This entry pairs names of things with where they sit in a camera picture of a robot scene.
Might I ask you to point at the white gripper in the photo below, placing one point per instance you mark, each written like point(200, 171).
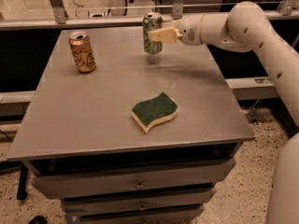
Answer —
point(189, 30)

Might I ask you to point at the green soda can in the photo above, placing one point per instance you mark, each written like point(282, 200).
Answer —
point(151, 22)

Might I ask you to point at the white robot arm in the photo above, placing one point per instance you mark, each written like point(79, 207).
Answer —
point(246, 28)

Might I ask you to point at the green and yellow sponge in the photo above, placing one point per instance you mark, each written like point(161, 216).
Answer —
point(154, 111)

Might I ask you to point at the orange soda can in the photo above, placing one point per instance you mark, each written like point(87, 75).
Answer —
point(82, 51)

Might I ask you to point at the grey drawer cabinet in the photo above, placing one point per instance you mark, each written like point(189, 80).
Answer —
point(83, 123)

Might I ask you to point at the top grey drawer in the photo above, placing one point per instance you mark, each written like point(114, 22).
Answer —
point(134, 179)

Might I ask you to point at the grey drawer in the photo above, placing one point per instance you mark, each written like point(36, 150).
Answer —
point(138, 202)
point(134, 179)
point(145, 217)

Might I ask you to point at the middle grey drawer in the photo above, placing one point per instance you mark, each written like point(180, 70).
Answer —
point(138, 202)

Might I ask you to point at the bottom grey drawer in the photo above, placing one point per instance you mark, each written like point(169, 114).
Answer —
point(145, 217)

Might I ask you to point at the metal railing frame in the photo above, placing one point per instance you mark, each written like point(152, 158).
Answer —
point(72, 23)

